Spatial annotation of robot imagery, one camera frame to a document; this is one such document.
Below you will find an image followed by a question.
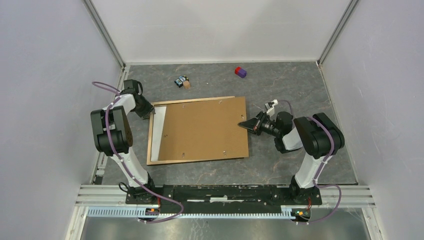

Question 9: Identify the white cable chain strip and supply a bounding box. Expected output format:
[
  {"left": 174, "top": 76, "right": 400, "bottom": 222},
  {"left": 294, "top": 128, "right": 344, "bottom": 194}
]
[{"left": 86, "top": 206, "right": 295, "bottom": 220}]

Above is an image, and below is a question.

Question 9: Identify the blue owl toy block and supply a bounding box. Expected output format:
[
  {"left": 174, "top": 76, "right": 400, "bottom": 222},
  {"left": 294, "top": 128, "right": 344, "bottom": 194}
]
[{"left": 174, "top": 75, "right": 189, "bottom": 88}]

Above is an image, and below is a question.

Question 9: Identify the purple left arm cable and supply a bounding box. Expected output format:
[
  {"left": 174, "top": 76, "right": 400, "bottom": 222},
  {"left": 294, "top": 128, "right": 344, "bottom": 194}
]
[{"left": 91, "top": 81, "right": 185, "bottom": 224}]

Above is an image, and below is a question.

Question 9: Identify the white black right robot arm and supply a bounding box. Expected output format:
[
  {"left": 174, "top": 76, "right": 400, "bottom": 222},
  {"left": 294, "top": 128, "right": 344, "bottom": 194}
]
[{"left": 237, "top": 111, "right": 345, "bottom": 204}]

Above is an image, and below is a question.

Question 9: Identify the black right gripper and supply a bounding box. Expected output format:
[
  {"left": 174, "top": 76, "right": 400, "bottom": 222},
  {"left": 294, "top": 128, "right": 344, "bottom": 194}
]
[{"left": 237, "top": 111, "right": 280, "bottom": 137}]

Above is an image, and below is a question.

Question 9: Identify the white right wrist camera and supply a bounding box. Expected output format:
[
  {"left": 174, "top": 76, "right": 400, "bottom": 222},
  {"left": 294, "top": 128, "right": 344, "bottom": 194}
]
[{"left": 264, "top": 99, "right": 279, "bottom": 117}]

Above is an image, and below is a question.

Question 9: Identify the small wooden cube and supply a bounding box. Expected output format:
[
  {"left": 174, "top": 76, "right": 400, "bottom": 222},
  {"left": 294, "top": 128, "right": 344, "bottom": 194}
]
[{"left": 182, "top": 80, "right": 191, "bottom": 90}]

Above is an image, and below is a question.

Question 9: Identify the wooden picture frame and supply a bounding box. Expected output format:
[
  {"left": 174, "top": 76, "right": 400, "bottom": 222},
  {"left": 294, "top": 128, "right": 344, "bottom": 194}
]
[{"left": 146, "top": 96, "right": 246, "bottom": 167}]

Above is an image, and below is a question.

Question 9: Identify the red purple block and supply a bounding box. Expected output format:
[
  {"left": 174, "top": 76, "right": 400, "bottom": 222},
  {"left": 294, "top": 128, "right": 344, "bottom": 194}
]
[{"left": 234, "top": 66, "right": 247, "bottom": 78}]

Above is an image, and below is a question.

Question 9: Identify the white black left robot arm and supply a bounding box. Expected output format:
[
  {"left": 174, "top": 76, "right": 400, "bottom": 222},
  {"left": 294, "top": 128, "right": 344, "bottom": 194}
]
[{"left": 90, "top": 79, "right": 157, "bottom": 204}]

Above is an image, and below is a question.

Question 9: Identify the landscape photo print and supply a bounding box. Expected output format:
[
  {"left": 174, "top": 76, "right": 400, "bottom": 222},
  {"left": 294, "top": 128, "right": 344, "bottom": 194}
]
[{"left": 150, "top": 105, "right": 167, "bottom": 162}]

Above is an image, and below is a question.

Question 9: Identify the brown cardboard backing board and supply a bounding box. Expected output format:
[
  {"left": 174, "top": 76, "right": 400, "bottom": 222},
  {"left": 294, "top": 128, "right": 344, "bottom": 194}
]
[{"left": 157, "top": 96, "right": 250, "bottom": 162}]

